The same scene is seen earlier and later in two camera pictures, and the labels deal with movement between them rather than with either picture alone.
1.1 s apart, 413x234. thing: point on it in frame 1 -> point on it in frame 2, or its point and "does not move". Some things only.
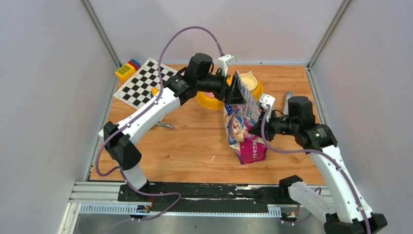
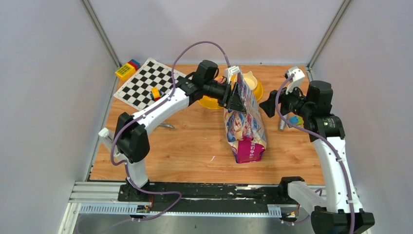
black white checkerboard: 136,91 does not move
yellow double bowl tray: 216,104 does not move
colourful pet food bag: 239,117 does not move
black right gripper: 256,129 -> 269,105
